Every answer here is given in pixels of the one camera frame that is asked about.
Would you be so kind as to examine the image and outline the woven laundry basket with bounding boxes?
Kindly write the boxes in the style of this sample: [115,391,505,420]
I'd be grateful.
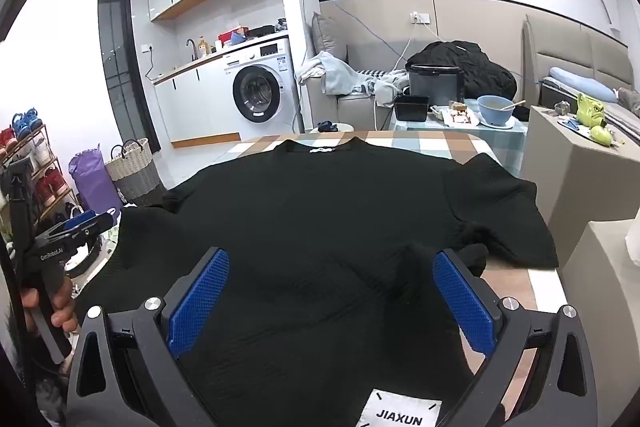
[104,137,167,204]

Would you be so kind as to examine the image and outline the black jacket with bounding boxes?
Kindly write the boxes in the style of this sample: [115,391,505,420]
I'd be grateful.
[404,40,519,100]

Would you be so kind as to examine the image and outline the black t-shirt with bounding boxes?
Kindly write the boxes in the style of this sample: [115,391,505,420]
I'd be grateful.
[75,139,559,427]

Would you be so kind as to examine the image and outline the white kitchen counter cabinet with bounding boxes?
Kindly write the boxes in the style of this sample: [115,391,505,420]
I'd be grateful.
[152,56,242,148]

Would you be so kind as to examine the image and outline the light blue clothing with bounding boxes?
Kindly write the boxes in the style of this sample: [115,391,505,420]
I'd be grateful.
[295,51,401,98]

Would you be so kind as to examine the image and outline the white washing machine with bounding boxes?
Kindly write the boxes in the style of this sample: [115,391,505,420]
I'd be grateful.
[223,38,297,139]

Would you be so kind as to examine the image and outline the plate with food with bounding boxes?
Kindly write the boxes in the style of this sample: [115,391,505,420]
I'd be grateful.
[429,103,481,128]

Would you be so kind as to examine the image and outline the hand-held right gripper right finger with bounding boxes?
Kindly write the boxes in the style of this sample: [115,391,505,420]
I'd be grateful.
[432,249,590,427]

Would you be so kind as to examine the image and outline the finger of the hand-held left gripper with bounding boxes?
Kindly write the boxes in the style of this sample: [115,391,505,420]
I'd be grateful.
[97,212,122,234]
[61,210,101,236]

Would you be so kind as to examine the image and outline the red shoes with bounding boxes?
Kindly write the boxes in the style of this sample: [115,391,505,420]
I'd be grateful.
[30,167,68,208]

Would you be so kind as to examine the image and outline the person's left hand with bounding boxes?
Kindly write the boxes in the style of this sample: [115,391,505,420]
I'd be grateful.
[22,274,81,334]

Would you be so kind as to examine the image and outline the black plastic container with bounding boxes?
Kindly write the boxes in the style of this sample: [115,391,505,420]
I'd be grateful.
[393,95,431,123]

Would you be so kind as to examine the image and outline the shoe rack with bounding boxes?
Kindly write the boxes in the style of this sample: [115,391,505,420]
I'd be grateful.
[0,107,82,238]

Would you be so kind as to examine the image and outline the green toy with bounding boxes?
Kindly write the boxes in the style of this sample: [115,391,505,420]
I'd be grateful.
[575,92,614,146]

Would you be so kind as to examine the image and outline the red basket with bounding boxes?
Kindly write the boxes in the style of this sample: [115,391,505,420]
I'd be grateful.
[218,28,250,48]

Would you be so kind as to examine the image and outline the bed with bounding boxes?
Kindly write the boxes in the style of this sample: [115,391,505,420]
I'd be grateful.
[521,14,640,134]

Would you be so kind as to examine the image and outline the blue shoes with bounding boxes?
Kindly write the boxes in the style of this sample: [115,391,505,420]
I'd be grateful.
[11,108,44,139]

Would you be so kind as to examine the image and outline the blue pillow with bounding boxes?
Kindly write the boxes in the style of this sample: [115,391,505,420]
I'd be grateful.
[548,66,619,103]

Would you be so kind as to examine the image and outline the dark door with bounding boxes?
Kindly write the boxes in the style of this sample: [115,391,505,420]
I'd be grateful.
[97,0,162,154]

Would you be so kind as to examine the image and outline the beige sofa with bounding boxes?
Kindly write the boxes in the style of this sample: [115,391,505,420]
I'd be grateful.
[306,0,541,132]

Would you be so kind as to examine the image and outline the side table with checked cloth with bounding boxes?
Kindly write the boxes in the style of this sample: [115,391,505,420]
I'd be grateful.
[389,106,529,178]

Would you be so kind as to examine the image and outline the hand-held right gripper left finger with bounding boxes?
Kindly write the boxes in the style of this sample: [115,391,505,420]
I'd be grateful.
[67,248,231,427]

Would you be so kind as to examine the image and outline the blue bowl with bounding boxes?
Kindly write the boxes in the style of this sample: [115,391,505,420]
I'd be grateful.
[476,95,517,128]

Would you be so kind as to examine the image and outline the purple bag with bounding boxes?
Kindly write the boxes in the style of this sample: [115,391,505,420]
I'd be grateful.
[68,148,123,222]

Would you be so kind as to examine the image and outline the beige cardboard box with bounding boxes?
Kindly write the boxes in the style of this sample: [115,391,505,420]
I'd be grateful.
[520,105,640,269]

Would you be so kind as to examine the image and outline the grey cushion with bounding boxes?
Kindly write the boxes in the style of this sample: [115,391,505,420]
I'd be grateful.
[310,12,349,64]

